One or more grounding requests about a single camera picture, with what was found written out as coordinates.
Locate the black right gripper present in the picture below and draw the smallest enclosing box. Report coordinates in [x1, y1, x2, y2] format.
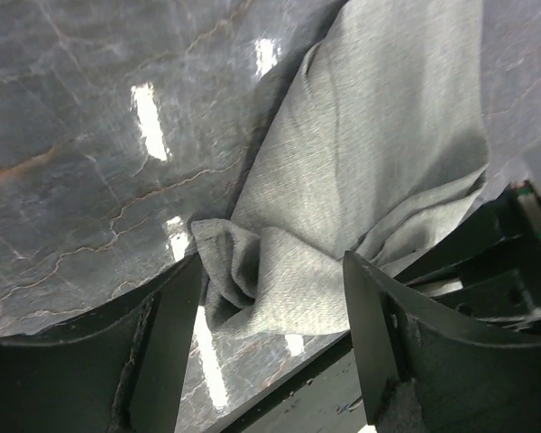
[396, 180, 541, 336]

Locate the grey-green cloth napkin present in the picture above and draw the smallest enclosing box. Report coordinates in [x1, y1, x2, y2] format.
[191, 1, 489, 338]

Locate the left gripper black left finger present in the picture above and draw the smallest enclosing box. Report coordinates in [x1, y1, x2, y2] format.
[0, 255, 202, 432]

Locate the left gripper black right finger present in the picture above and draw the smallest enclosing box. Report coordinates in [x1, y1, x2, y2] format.
[343, 252, 541, 432]

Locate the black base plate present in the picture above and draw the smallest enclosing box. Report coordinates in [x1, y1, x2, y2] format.
[222, 338, 367, 432]

